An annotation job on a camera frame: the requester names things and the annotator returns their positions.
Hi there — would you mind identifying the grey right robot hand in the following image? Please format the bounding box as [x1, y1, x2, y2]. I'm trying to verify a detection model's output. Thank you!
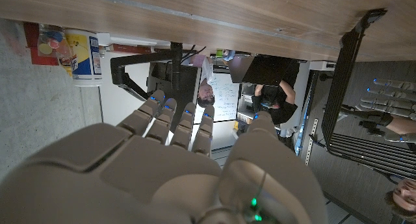
[0, 90, 329, 224]

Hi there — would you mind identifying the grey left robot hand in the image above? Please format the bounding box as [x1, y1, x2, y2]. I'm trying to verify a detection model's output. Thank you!
[356, 77, 416, 144]

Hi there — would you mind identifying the bare forearm of gloved person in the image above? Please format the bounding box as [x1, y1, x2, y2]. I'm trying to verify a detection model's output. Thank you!
[386, 116, 416, 136]

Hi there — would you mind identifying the grey black glove with label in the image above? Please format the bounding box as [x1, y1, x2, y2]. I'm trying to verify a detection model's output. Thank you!
[339, 104, 395, 136]

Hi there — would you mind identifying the white power strip box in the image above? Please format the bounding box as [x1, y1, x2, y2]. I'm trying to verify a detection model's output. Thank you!
[308, 60, 336, 71]

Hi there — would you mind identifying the gloved person in jeans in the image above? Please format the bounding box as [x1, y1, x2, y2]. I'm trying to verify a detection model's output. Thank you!
[385, 178, 416, 222]

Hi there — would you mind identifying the seated person in white shirt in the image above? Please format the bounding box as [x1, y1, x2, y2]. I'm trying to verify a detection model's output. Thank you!
[191, 55, 216, 108]

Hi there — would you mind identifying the black computer monitor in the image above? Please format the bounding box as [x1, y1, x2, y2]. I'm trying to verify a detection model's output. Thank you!
[148, 61, 202, 134]

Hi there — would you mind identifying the standing person in black shorts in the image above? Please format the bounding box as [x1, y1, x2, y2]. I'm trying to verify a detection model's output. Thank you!
[253, 80, 297, 126]

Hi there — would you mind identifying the whiteboard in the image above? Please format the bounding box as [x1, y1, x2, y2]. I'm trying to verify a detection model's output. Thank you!
[194, 73, 241, 123]

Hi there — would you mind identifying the black laptop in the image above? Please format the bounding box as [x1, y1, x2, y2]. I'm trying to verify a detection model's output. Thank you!
[240, 55, 300, 87]

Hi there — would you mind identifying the red book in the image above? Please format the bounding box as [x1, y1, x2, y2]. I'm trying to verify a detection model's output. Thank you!
[109, 44, 153, 55]

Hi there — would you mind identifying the white wipes canister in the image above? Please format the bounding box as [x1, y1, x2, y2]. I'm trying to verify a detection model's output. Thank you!
[60, 28, 103, 88]

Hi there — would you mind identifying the flat white box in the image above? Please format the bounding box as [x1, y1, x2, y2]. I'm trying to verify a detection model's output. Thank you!
[96, 32, 163, 47]

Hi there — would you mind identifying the clear plastic cup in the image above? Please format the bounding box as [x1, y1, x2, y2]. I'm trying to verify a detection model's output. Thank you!
[36, 24, 71, 59]

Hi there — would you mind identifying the black wire file stand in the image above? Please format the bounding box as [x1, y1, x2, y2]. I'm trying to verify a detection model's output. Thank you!
[320, 8, 416, 181]

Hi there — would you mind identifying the white perforated metal rail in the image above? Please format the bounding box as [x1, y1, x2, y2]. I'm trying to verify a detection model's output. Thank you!
[304, 118, 320, 167]

